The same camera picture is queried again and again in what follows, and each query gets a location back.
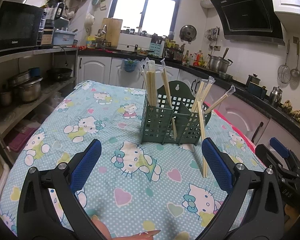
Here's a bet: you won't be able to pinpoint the blue hanging basket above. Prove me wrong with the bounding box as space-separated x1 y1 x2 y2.
121 59 138 73

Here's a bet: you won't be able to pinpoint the hanging steel ladle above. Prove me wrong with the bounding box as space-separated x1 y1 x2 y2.
290 41 300 78

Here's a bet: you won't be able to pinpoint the person's left hand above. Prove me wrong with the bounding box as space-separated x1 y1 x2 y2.
92 219 162 240

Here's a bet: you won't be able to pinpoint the kitchen window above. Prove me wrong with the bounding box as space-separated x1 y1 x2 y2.
107 0 183 34

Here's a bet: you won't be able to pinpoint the black countertop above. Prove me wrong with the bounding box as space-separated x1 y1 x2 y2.
79 47 300 143

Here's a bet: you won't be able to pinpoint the metal shelf rack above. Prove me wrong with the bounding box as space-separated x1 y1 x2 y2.
0 46 79 165

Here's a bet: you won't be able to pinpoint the white plastic bag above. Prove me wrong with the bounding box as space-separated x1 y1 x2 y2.
85 14 95 32

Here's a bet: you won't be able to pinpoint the hanging wire strainer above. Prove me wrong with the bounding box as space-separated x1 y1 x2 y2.
277 41 290 83

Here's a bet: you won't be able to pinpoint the purple box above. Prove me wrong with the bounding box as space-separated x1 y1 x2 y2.
9 127 37 153

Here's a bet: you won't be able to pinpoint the small steel cup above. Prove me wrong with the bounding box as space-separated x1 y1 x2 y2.
0 90 13 107

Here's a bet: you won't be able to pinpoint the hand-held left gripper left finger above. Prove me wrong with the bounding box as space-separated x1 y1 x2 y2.
17 139 108 240

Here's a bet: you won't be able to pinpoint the spice jar rack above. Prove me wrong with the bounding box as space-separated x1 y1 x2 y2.
164 40 185 60

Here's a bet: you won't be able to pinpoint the black wok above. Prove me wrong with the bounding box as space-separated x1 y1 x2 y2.
46 67 73 82

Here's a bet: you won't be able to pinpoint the steel pot with lid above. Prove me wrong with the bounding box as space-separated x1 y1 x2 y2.
17 77 44 103

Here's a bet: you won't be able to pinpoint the white base cabinets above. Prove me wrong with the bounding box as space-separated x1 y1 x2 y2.
77 54 300 160

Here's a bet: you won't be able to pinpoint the light blue cutlery rack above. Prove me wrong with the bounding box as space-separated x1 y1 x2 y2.
149 42 163 57

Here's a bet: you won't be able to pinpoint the yellow container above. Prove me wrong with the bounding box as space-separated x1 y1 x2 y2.
87 35 98 49

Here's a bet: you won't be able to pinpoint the row of glass jars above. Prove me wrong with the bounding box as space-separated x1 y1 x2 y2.
121 26 150 36

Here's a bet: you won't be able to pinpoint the hanging kitchen tools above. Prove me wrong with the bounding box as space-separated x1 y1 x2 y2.
205 27 220 42

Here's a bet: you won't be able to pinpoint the light blue plastic bin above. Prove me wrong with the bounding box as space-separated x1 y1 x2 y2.
52 29 77 46

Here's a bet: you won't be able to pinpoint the green plastic utensil holder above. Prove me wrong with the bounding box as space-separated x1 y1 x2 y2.
140 80 212 147

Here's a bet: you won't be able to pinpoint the bunch of chopsticks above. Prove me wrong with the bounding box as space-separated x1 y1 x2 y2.
141 57 236 178

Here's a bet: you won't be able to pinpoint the black range hood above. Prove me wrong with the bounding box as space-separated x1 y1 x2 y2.
210 0 285 46

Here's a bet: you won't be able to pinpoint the row of condiment bottles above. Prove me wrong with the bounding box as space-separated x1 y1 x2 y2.
181 50 208 67

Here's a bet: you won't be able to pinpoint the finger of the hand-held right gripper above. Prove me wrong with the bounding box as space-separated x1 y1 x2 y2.
255 144 283 178
269 137 300 170

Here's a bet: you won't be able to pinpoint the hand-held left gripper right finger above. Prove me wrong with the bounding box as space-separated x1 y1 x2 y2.
199 137 285 240

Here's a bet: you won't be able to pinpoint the black blender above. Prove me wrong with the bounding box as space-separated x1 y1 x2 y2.
44 0 64 30

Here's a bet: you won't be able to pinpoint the pile of ginger roots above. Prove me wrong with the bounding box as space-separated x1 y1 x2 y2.
281 100 300 128

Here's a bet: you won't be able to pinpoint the black microwave oven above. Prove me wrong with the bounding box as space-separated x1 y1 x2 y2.
0 0 45 53

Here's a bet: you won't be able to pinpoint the hanging steel pot lid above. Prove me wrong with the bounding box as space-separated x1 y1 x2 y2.
179 25 197 42

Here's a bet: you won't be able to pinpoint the steel canister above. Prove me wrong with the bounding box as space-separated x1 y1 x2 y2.
269 86 282 105

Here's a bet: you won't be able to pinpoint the steel faucet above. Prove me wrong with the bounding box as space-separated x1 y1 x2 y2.
97 24 108 47

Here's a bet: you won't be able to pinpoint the wooden cutting board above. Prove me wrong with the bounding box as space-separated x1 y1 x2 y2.
100 17 123 48

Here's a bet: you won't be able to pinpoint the large steel stockpot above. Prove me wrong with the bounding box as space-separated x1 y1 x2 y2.
208 55 233 72

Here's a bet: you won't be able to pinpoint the white counter box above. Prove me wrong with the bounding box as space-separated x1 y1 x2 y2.
117 33 152 52

